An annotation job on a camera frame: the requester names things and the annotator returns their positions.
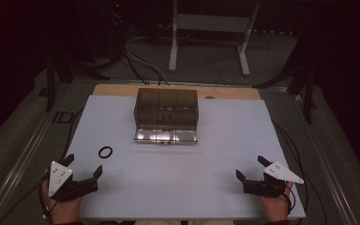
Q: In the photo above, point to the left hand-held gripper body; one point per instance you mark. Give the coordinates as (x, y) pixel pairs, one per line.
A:
(75, 187)

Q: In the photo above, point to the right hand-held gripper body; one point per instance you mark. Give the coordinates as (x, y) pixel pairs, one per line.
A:
(262, 187)

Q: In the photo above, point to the clear plastic drawer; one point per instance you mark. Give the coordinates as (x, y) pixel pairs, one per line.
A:
(165, 137)

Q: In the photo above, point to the clear plastic drawer box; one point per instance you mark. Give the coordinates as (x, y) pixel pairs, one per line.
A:
(165, 106)

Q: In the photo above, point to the person's right hand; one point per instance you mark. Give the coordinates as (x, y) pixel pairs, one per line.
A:
(275, 207)

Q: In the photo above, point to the person's left hand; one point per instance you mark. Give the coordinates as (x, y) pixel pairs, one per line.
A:
(63, 211)

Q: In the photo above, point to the white table mat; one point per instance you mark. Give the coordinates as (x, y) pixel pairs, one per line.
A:
(181, 175)

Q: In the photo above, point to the black tripod stand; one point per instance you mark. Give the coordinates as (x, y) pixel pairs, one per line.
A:
(50, 84)
(308, 93)

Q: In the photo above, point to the white metal stand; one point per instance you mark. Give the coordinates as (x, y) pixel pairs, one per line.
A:
(211, 23)

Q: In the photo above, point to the metal floor rail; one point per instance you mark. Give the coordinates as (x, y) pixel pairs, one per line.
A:
(331, 181)
(18, 165)

